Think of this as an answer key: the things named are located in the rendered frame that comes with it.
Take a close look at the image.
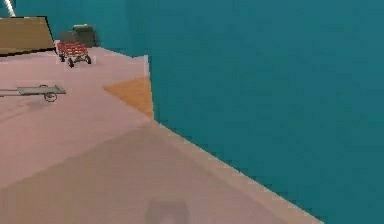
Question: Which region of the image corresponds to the red paneled wagon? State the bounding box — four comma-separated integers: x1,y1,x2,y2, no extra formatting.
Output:
55,40,93,69

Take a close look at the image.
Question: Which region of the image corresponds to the dark green bin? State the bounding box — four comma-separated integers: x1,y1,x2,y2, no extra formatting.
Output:
72,23,98,48

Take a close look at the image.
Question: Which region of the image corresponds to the dark grey box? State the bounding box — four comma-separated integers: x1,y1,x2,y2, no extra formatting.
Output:
59,30,80,44

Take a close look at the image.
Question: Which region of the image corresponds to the grey flat cart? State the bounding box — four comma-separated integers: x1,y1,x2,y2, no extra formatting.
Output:
0,84,67,103

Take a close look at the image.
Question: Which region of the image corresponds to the brown board with black edge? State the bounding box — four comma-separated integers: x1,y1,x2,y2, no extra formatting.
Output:
0,15,57,58

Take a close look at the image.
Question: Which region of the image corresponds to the white pole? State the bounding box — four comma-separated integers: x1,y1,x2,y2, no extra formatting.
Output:
3,0,17,18

